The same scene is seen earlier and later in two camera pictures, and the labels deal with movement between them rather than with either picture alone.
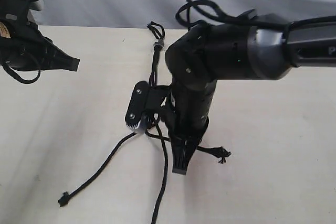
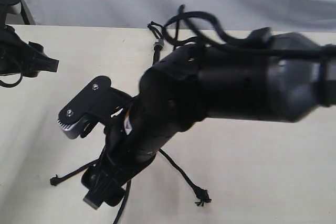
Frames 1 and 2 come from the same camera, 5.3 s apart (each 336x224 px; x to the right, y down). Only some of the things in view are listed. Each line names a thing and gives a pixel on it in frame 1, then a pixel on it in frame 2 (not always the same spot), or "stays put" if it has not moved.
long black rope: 156,132 to 158,33
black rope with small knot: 66,195 to 54,180
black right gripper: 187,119 to 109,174
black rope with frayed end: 219,152 to 202,194
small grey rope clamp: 160,42 stays put
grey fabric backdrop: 133,0 stays put
